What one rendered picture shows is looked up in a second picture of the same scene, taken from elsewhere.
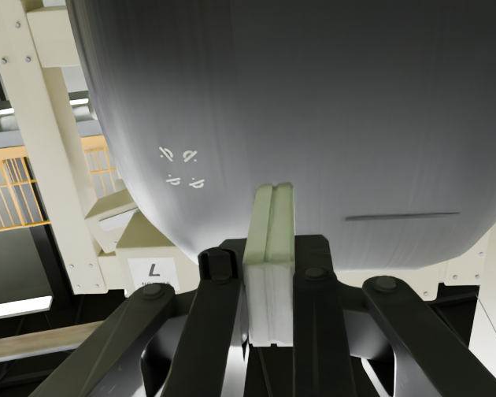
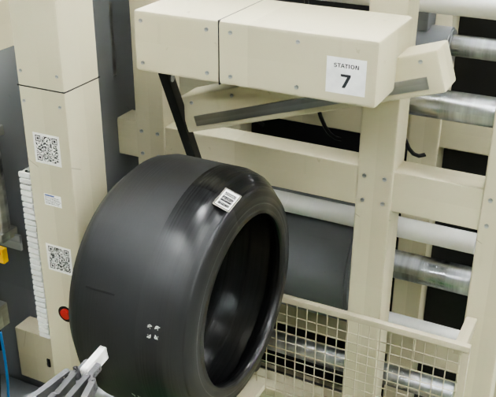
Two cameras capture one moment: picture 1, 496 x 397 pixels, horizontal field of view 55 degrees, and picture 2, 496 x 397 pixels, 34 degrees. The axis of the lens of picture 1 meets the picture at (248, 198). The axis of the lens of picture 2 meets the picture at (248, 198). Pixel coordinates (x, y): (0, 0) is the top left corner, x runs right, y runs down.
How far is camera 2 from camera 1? 1.63 m
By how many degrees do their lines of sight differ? 63
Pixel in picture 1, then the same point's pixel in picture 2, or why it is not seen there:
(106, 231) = (426, 75)
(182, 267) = (320, 79)
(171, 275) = (331, 72)
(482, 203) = (80, 287)
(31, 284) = not seen: outside the picture
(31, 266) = not seen: outside the picture
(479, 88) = (84, 329)
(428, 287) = (139, 26)
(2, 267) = not seen: outside the picture
